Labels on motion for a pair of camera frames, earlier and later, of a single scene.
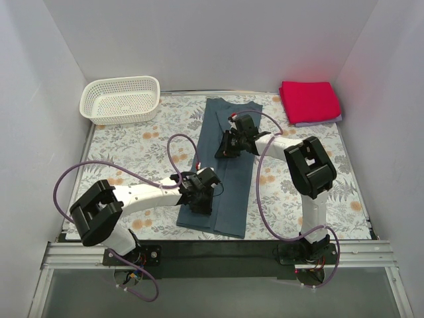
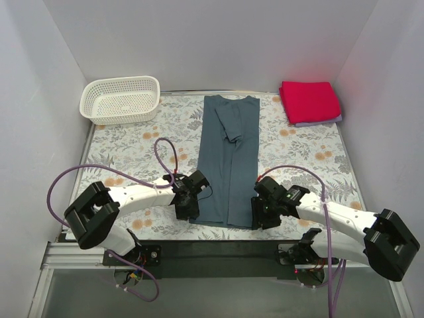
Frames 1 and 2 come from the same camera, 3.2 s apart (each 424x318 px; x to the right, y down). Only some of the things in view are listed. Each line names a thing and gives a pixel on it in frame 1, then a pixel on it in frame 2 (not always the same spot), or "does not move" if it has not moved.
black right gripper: (226, 148) to (262, 215)
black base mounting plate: (216, 260) does not move
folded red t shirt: (307, 102) does not move
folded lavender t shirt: (337, 119) does not move
